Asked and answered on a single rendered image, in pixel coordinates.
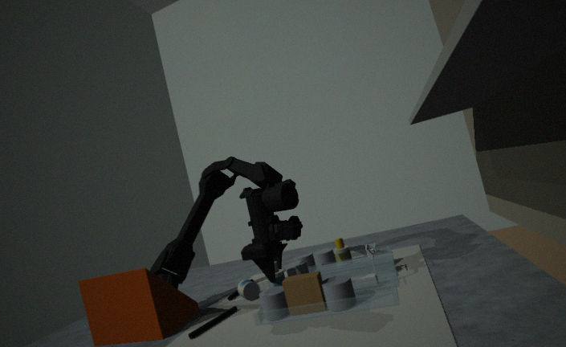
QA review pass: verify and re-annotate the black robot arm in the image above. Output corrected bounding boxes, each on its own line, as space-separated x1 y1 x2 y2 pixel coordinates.
150 157 303 289

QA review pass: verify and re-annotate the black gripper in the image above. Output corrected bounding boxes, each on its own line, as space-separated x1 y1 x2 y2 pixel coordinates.
241 212 290 283

